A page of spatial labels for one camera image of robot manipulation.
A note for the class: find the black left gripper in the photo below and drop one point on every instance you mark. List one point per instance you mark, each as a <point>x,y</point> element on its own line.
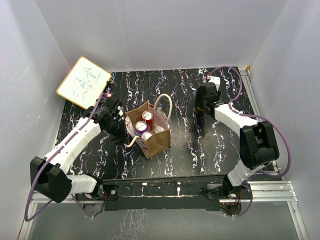
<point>122,138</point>

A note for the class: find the purple fanta can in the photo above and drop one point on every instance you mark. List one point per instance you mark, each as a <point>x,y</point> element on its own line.
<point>141,127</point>

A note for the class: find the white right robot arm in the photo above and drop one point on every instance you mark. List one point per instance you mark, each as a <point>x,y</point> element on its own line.
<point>257,141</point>

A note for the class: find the small white whiteboard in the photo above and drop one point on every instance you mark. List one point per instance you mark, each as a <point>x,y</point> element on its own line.
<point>84,83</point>

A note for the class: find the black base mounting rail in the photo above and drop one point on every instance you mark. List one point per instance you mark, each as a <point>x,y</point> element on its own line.
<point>208,192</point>

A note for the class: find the red soda can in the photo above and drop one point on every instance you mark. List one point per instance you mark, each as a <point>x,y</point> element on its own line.
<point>146,135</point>

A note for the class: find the red coke can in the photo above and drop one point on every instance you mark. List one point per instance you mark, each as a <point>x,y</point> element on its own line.
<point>148,117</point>

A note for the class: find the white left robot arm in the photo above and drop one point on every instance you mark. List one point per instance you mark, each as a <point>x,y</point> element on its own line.
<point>49,174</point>

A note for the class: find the aluminium frame profile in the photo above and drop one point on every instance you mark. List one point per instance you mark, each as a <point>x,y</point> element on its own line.
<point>271,213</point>

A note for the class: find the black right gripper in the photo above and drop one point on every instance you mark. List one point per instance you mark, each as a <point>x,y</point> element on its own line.
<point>199,98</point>

